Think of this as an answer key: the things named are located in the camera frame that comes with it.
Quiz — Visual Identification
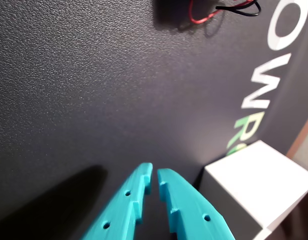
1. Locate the white open cardboard box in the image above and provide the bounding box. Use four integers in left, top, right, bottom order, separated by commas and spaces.
197, 139, 308, 240

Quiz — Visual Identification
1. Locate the dark mat with WOWRO print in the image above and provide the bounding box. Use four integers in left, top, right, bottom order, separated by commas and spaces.
0, 0, 308, 240

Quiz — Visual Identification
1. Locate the black battery pack with wires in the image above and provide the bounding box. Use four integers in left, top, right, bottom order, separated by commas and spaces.
188, 0, 261, 25

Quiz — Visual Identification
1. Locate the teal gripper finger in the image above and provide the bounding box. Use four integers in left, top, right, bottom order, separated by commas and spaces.
81, 162, 154, 240
157, 168, 236, 240

